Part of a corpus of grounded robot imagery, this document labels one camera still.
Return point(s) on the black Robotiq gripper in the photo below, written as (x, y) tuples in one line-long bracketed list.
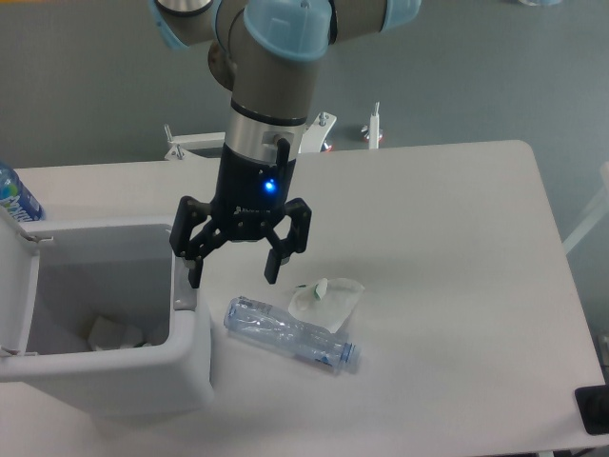
[(249, 203)]

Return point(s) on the white push-button trash can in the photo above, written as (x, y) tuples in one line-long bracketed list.
[(99, 314)]

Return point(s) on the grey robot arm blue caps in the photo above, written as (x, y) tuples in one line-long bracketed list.
[(267, 54)]

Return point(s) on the crushed clear plastic bottle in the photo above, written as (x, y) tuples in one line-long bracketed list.
[(274, 328)]

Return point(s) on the white plastic wrapper green print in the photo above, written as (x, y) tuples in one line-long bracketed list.
[(326, 303)]

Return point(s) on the white paper inside bin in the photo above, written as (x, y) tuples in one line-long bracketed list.
[(106, 334)]

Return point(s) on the blue labelled water bottle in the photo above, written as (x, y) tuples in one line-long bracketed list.
[(16, 198)]

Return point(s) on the black device at table edge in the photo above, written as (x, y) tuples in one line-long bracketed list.
[(593, 406)]

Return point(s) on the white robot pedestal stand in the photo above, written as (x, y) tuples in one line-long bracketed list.
[(315, 139)]

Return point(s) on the white table leg frame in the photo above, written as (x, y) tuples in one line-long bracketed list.
[(593, 212)]

